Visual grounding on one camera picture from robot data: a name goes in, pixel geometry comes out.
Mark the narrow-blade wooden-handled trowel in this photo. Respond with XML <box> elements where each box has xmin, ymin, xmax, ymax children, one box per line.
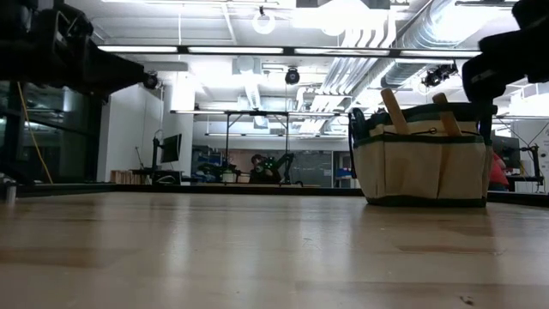
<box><xmin>380</xmin><ymin>88</ymin><xmax>411</xmax><ymax>136</ymax></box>

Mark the white ceiling ring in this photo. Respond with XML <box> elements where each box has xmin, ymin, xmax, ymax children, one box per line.
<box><xmin>251</xmin><ymin>9</ymin><xmax>277</xmax><ymax>36</ymax></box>

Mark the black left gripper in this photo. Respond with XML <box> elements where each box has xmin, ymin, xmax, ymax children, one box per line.
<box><xmin>0</xmin><ymin>0</ymin><xmax>147</xmax><ymax>98</ymax></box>

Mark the long ceiling light strip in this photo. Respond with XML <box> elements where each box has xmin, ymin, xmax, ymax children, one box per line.
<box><xmin>97</xmin><ymin>45</ymin><xmax>482</xmax><ymax>59</ymax></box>

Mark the black background frame stand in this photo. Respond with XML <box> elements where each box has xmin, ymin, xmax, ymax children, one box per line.
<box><xmin>224</xmin><ymin>110</ymin><xmax>290</xmax><ymax>184</ymax></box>

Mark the beige green-trimmed gardening bag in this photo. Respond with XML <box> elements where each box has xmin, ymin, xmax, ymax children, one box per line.
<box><xmin>349</xmin><ymin>101</ymin><xmax>495</xmax><ymax>209</ymax></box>

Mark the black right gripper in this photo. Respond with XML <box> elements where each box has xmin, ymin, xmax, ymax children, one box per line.
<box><xmin>462</xmin><ymin>19</ymin><xmax>549</xmax><ymax>104</ymax></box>

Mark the yellow extension cable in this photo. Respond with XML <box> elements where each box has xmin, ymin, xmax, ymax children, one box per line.
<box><xmin>16</xmin><ymin>81</ymin><xmax>54</xmax><ymax>185</ymax></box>

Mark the wooden crate stack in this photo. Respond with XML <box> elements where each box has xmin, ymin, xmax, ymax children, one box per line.
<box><xmin>110</xmin><ymin>170</ymin><xmax>149</xmax><ymax>186</ymax></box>

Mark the person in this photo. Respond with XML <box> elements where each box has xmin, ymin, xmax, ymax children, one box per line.
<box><xmin>249</xmin><ymin>153</ymin><xmax>281</xmax><ymax>185</ymax></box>
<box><xmin>488</xmin><ymin>153</ymin><xmax>510</xmax><ymax>192</ymax></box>

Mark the black ceiling camera cluster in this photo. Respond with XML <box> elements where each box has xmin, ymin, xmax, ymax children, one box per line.
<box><xmin>421</xmin><ymin>63</ymin><xmax>459</xmax><ymax>89</ymax></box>

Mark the black table frame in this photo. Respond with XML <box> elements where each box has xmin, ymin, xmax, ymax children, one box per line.
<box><xmin>16</xmin><ymin>183</ymin><xmax>549</xmax><ymax>208</ymax></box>

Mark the black computer monitor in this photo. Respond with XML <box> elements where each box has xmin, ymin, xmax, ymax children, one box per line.
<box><xmin>160</xmin><ymin>133</ymin><xmax>184</xmax><ymax>165</ymax></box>
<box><xmin>492</xmin><ymin>135</ymin><xmax>522</xmax><ymax>171</ymax></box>

